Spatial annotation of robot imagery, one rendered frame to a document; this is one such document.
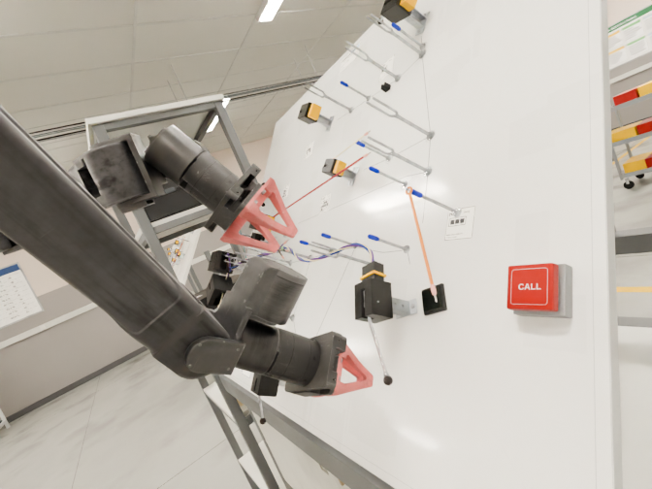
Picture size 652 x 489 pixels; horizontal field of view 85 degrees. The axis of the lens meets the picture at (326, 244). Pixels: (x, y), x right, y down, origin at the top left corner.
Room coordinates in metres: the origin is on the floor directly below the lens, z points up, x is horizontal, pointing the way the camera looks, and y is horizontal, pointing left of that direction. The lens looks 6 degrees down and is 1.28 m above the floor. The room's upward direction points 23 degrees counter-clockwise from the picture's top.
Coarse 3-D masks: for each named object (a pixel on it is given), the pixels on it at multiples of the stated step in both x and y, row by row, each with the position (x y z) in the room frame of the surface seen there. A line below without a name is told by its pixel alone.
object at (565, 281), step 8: (560, 264) 0.37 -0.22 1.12; (560, 272) 0.36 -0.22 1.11; (568, 272) 0.36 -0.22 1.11; (560, 280) 0.36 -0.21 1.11; (568, 280) 0.36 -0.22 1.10; (560, 288) 0.36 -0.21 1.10; (568, 288) 0.36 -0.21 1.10; (560, 296) 0.36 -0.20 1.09; (568, 296) 0.35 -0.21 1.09; (560, 304) 0.35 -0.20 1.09; (568, 304) 0.35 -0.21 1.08; (520, 312) 0.38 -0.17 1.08; (528, 312) 0.38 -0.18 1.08; (536, 312) 0.37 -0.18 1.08; (544, 312) 0.36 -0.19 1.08; (552, 312) 0.36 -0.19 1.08; (560, 312) 0.35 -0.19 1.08; (568, 312) 0.35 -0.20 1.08
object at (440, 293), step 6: (426, 288) 0.53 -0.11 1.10; (438, 288) 0.51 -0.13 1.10; (426, 294) 0.52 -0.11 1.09; (432, 294) 0.51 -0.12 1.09; (438, 294) 0.50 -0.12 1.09; (444, 294) 0.50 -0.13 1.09; (426, 300) 0.52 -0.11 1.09; (432, 300) 0.51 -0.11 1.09; (438, 300) 0.50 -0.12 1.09; (444, 300) 0.50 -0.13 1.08; (426, 306) 0.51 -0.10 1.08; (432, 306) 0.50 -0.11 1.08; (438, 306) 0.50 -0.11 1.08; (444, 306) 0.49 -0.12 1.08; (426, 312) 0.52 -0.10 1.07; (432, 312) 0.51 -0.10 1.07
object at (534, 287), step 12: (540, 264) 0.37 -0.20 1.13; (552, 264) 0.36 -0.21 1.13; (516, 276) 0.39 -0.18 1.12; (528, 276) 0.37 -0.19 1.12; (540, 276) 0.36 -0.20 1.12; (552, 276) 0.35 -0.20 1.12; (516, 288) 0.38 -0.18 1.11; (528, 288) 0.37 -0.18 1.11; (540, 288) 0.36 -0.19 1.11; (552, 288) 0.35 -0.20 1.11; (516, 300) 0.38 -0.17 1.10; (528, 300) 0.37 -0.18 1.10; (540, 300) 0.35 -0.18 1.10; (552, 300) 0.34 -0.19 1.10
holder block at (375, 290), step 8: (368, 280) 0.53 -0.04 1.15; (376, 280) 0.53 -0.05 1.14; (360, 288) 0.54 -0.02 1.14; (368, 288) 0.52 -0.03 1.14; (376, 288) 0.52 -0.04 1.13; (384, 288) 0.53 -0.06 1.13; (360, 296) 0.53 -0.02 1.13; (368, 296) 0.51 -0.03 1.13; (376, 296) 0.51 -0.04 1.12; (384, 296) 0.52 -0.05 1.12; (360, 304) 0.52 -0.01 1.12; (368, 304) 0.51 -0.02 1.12; (376, 304) 0.51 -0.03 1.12; (384, 304) 0.51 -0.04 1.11; (360, 312) 0.52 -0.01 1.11; (368, 312) 0.50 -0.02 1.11; (376, 312) 0.50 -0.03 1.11; (384, 312) 0.51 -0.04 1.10; (392, 312) 0.51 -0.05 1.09; (360, 320) 0.53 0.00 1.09; (376, 320) 0.52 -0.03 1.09; (384, 320) 0.52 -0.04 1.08
